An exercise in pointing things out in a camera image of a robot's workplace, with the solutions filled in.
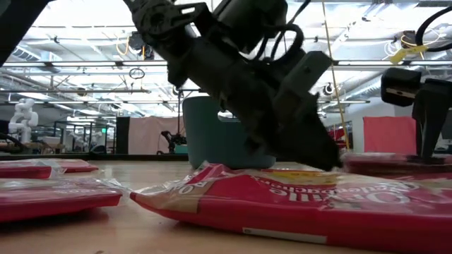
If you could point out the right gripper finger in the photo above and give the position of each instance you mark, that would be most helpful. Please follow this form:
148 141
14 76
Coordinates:
439 102
402 88

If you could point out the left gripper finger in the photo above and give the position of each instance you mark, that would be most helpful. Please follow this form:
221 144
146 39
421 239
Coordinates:
307 137
259 147

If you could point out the red popcorn bag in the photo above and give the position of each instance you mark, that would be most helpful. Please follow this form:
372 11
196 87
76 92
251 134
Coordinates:
53 204
282 211
81 166
381 164
24 172

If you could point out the black background robot arm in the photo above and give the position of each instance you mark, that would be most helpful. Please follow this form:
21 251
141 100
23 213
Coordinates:
173 139

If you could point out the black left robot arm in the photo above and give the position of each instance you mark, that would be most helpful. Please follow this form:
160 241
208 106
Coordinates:
169 28

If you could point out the red storage rack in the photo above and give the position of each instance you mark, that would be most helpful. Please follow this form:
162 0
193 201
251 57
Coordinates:
337 135

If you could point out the teal plastic basket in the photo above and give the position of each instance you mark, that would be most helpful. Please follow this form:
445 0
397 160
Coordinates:
212 141

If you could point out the red fabric partition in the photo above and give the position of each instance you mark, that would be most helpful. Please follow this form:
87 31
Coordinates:
388 135

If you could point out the black ceiling spotlight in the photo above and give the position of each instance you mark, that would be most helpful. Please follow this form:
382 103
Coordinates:
136 41
148 53

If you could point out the pink fabric partition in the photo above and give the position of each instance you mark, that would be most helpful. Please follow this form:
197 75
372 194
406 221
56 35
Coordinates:
148 135

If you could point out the black partition panel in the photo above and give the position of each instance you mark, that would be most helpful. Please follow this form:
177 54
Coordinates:
122 130

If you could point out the overhead light bar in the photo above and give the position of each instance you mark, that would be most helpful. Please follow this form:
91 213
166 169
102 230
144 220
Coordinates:
88 63

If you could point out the ceiling dome camera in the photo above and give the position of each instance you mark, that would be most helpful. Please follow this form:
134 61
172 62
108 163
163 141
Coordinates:
328 89

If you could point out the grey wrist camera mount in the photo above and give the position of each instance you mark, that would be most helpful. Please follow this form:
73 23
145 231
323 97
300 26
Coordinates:
305 77

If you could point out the black metal table frame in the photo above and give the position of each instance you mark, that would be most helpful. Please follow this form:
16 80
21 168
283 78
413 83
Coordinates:
141 157

